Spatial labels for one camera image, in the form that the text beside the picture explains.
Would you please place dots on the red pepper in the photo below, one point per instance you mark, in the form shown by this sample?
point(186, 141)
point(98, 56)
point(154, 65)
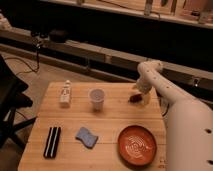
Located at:
point(135, 98)

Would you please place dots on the orange ceramic bowl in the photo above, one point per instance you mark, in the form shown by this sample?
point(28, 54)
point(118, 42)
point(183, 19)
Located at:
point(137, 145)

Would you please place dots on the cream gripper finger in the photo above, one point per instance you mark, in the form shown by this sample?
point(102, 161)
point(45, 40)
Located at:
point(145, 99)

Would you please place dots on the black power adapter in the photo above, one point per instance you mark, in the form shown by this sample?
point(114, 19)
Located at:
point(59, 36)

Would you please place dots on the black office chair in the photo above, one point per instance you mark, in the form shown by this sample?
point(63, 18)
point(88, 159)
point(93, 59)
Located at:
point(12, 97)

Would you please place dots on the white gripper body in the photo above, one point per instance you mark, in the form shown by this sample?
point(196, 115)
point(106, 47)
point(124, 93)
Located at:
point(143, 86)

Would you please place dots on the blue sponge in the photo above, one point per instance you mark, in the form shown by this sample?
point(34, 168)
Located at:
point(86, 137)

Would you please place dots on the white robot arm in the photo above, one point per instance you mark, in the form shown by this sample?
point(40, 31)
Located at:
point(189, 136)

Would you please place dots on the black and white striped block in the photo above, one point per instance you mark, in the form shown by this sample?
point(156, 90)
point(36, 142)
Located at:
point(52, 142)

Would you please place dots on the small white bottle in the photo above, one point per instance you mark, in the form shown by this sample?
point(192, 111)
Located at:
point(65, 96)

